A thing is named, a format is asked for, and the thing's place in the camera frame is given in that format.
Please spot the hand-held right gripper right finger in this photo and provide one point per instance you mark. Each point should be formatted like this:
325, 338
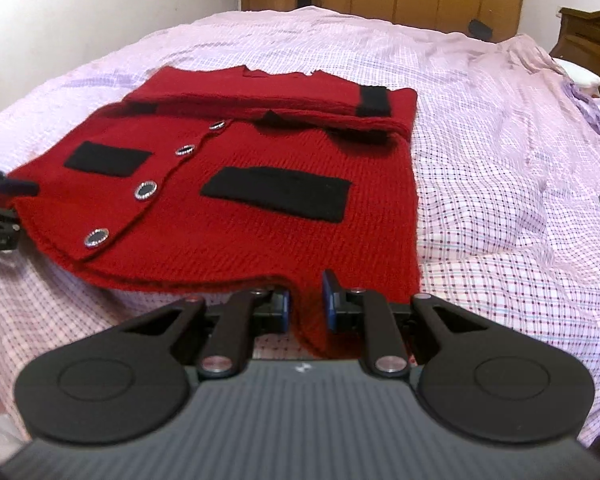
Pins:
330, 301

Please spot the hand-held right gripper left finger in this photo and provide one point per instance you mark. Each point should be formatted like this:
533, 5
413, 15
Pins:
280, 311

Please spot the red knit cardigan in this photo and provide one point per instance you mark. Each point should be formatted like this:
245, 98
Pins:
260, 220

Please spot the pink checked bed sheet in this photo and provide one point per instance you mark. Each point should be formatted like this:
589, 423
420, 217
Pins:
490, 160

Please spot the small black object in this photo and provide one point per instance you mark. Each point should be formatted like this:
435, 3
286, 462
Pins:
480, 29

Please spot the purple cloth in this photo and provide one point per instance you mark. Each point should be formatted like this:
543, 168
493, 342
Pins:
597, 115

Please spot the white pillow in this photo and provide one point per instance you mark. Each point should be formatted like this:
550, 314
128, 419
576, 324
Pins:
580, 72

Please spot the dark wooden headboard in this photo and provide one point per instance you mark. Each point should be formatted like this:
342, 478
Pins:
592, 35

